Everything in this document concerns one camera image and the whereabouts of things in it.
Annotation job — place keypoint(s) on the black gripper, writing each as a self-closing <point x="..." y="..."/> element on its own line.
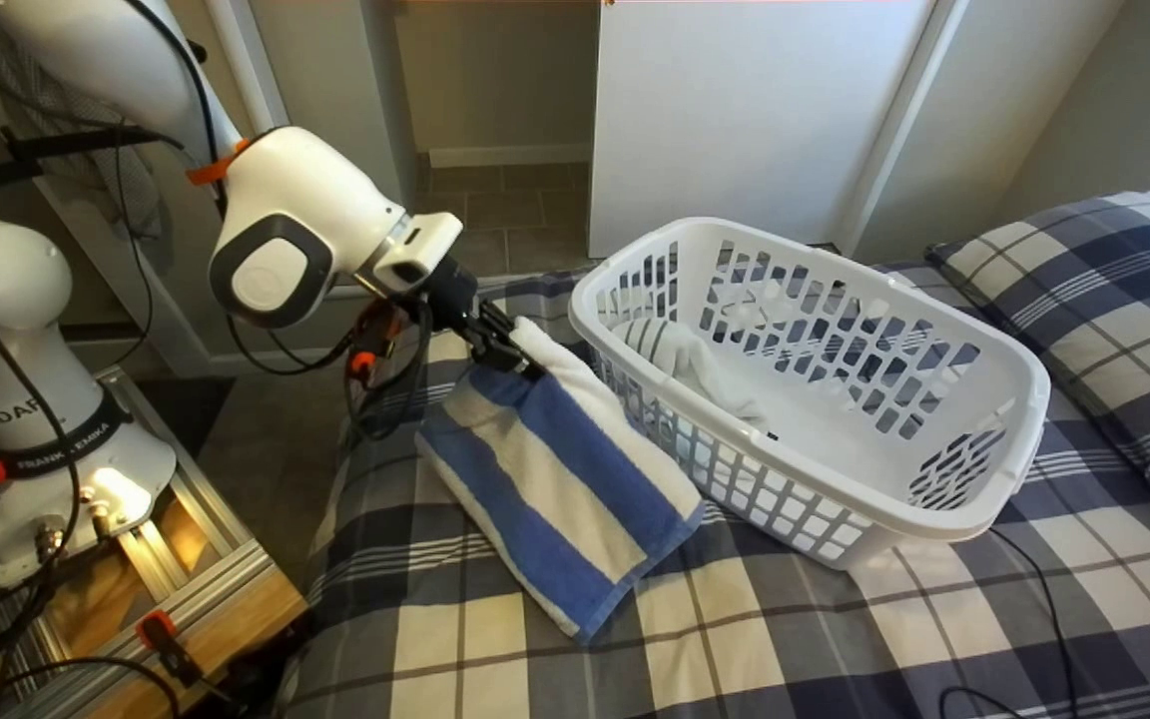
<point x="462" y="302"/>

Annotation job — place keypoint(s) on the blue white striped towel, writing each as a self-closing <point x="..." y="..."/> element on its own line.
<point x="561" y="491"/>

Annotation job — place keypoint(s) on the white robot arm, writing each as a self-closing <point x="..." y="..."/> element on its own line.
<point x="296" y="202"/>

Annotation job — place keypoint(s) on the white plastic laundry basket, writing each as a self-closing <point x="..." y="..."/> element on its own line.
<point x="842" y="454"/>

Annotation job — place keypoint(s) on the white cloth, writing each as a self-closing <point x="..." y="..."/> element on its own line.
<point x="720" y="382"/>

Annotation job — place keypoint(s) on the plaid comforter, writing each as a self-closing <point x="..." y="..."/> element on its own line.
<point x="759" y="623"/>

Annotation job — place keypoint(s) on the large plaid pillow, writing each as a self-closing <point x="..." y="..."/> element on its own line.
<point x="1109" y="306"/>

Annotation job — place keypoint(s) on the black camera stand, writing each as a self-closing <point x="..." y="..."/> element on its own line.
<point x="80" y="142"/>

